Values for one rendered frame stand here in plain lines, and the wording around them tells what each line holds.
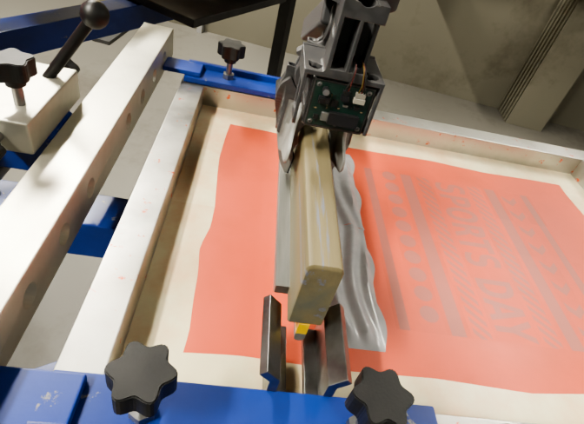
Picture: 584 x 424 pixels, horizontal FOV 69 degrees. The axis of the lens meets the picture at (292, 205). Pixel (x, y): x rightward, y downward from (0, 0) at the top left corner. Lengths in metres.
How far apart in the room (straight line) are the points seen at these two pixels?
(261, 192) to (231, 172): 0.06
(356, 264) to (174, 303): 0.22
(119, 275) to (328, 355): 0.20
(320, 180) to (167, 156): 0.24
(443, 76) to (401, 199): 3.20
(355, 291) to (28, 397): 0.32
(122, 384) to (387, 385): 0.17
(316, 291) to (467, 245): 0.35
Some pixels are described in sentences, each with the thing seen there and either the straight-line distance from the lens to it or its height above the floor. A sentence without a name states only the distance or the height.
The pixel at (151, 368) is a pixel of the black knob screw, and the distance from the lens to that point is 0.30.
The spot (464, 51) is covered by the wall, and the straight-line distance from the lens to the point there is 3.80.
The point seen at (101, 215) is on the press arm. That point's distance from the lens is 0.59.
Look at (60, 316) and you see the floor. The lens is 1.64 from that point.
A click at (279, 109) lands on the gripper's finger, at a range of 0.46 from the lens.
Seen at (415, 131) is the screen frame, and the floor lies 0.98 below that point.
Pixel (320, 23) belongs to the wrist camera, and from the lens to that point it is 0.42.
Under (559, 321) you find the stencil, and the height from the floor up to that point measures 0.95.
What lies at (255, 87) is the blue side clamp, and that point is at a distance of 0.75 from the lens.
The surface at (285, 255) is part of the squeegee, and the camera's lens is 0.41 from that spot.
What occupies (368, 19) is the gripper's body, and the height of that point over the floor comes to 1.24.
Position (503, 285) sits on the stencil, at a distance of 0.62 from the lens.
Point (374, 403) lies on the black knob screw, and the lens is 0.32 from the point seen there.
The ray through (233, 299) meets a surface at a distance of 0.46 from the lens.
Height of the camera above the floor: 1.33
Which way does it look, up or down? 40 degrees down
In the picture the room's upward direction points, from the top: 16 degrees clockwise
